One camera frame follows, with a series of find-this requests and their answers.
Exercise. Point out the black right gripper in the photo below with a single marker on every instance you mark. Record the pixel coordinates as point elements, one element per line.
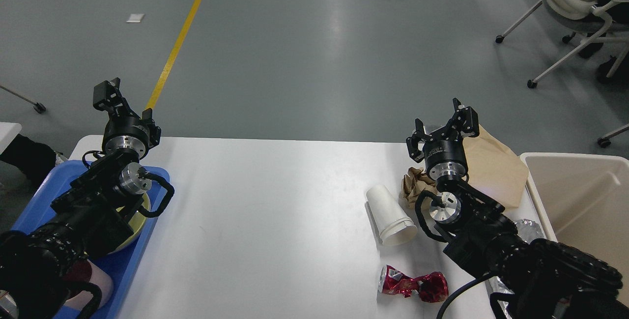
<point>444,155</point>

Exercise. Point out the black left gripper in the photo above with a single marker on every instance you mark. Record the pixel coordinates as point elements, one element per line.
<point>123,131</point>

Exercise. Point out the yellow plastic plate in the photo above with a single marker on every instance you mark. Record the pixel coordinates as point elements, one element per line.
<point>137,223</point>

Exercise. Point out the pink mug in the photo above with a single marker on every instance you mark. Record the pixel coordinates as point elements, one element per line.
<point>86,271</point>

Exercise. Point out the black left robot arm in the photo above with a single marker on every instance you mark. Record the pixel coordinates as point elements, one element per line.
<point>91,219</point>

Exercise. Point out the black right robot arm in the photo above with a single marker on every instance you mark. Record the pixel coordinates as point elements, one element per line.
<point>546,279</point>

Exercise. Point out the crumpled brown paper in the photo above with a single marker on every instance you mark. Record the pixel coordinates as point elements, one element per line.
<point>415,181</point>

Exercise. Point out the brown paper bag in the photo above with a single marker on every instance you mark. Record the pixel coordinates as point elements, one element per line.
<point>495,169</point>

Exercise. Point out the white paper scrap on floor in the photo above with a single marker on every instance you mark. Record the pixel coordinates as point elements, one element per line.
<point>135,18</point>

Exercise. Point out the white paper cup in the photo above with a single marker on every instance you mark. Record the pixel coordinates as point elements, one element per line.
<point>395,227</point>

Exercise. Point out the white side table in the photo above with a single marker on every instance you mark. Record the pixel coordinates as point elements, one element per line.
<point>8,131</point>

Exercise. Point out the beige plastic bin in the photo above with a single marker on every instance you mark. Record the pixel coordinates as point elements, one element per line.
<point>583,201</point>

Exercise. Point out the blue plastic tray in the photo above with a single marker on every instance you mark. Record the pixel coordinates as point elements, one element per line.
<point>121,265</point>

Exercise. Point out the crushed red can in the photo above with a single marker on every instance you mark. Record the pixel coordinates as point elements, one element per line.
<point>430,288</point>

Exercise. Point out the white office chair right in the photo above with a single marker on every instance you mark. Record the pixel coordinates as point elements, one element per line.
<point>597,22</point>

